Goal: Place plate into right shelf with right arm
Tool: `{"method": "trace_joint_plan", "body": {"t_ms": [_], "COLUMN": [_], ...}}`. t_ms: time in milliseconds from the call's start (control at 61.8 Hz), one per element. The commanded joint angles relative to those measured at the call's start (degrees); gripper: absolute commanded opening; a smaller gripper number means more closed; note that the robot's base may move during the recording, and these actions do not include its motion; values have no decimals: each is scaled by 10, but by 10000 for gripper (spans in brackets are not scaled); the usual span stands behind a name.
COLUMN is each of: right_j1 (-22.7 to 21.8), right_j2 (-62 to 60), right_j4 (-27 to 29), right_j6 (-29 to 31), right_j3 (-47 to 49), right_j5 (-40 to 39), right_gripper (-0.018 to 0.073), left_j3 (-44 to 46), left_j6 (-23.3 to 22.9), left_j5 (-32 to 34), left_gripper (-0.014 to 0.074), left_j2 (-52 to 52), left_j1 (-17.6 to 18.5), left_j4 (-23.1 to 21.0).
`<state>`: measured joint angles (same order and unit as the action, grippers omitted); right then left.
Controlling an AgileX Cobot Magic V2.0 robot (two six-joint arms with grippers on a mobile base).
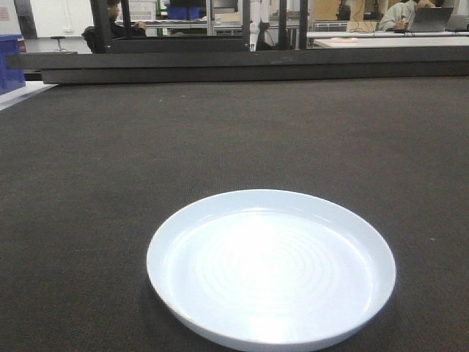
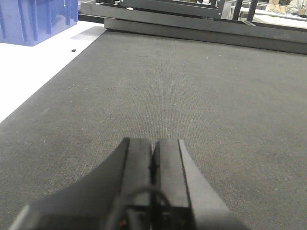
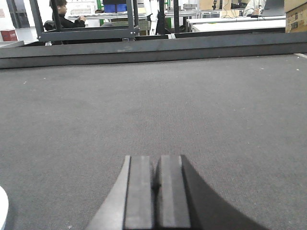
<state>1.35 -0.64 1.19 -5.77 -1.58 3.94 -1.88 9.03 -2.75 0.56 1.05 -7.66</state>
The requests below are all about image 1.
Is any black table edge bar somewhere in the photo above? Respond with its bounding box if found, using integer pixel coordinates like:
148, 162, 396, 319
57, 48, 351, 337
7, 46, 468, 85

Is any seated person in light jacket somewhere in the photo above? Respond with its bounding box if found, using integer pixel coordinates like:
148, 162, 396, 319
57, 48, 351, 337
378, 0, 440, 32

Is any light blue round tray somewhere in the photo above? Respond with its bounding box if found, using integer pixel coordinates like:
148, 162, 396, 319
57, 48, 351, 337
146, 189, 396, 351

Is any white background table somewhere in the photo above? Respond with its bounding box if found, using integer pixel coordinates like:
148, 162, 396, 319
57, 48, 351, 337
307, 32, 468, 48

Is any black metal frame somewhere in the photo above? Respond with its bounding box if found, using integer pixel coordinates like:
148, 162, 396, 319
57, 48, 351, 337
89, 0, 308, 54

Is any grey laptop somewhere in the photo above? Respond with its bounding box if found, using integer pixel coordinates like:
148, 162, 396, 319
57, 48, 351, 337
410, 7, 453, 32

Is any blue plastic crate far left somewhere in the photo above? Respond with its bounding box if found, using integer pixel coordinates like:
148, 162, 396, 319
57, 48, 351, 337
0, 34, 26, 96

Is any seated person in black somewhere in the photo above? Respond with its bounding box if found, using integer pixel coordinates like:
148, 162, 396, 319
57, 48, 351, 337
81, 0, 147, 54

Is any dark woven table mat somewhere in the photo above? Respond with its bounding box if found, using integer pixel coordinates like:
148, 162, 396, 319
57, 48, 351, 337
1, 77, 468, 351

